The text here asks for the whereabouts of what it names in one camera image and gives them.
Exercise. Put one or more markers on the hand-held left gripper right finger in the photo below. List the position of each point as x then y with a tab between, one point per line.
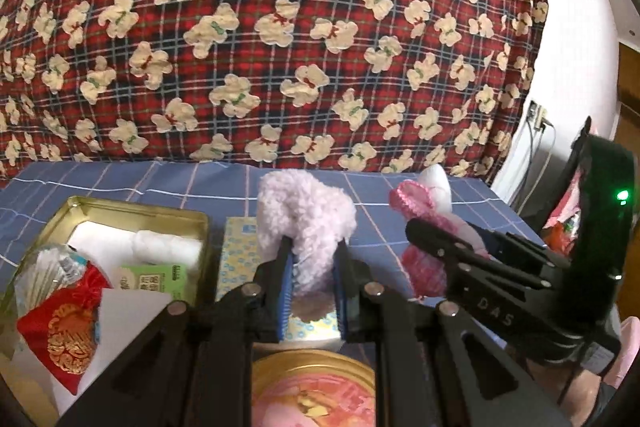
342	292

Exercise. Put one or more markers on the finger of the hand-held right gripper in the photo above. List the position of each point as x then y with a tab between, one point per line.
440	239
525	249

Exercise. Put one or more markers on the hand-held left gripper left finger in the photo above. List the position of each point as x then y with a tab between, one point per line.
285	292

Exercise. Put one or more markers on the pink white knitted sock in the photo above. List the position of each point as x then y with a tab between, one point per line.
425	267

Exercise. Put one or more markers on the pale pink fluffy plush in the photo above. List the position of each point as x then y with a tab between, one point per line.
305	217

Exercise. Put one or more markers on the green wipes packet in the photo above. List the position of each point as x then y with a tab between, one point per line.
150	282

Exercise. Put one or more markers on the gold metal tin box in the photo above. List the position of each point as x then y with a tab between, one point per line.
125	209

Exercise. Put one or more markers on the red gold brocade pouch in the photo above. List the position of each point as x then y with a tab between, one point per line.
60	337

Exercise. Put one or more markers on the cotton swab bag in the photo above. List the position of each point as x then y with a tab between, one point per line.
50	267

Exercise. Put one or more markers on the red plastic bag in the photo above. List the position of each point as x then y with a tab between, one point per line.
555	238

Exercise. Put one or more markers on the floral tissue pack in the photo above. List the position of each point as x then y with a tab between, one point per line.
235	267

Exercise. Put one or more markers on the pink patterned bag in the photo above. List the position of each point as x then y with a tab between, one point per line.
567	202

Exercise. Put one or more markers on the pink cloth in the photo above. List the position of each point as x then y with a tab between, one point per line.
625	357

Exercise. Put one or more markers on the round gold pink tin lid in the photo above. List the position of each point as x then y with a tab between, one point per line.
310	397

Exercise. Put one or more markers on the white paper sheet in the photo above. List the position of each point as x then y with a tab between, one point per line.
130	322

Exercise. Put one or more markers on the blue plaid tablecloth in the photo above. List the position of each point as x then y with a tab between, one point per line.
150	182

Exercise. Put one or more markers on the wooden door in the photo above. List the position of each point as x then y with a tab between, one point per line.
631	107

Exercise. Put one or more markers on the red plaid bear-print blanket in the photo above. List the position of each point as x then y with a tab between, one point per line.
275	32

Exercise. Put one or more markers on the white wall socket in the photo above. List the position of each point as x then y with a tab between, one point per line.
533	112
541	119

